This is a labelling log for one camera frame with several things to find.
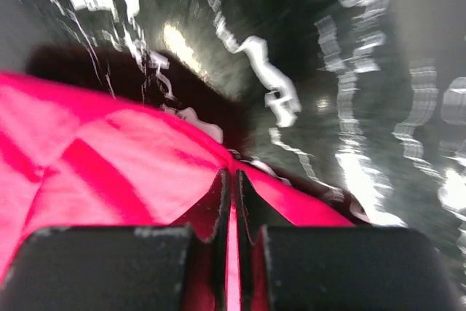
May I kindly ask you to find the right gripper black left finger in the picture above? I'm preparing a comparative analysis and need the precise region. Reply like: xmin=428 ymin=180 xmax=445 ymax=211
xmin=1 ymin=169 xmax=230 ymax=310

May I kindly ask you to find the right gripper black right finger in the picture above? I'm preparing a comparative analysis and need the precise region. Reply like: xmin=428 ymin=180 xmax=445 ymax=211
xmin=234 ymin=170 xmax=459 ymax=310

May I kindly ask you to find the pink t shirt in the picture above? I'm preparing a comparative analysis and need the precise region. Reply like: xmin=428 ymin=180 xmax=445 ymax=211
xmin=1 ymin=72 xmax=352 ymax=310

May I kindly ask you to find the black marbled table mat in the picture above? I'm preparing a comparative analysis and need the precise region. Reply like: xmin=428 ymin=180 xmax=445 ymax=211
xmin=1 ymin=0 xmax=465 ymax=291

